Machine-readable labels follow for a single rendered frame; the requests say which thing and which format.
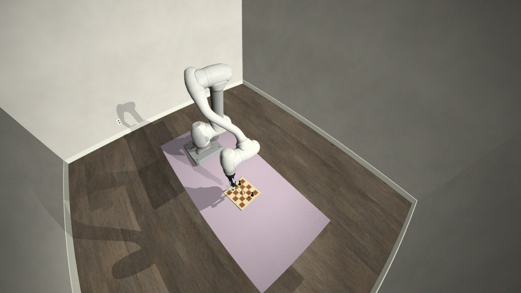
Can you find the chessboard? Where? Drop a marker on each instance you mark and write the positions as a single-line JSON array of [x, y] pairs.
[[242, 200]]

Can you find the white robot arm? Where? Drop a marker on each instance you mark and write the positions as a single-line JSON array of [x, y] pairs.
[[215, 77]]

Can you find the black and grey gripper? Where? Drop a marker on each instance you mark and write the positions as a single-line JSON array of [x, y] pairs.
[[231, 180]]

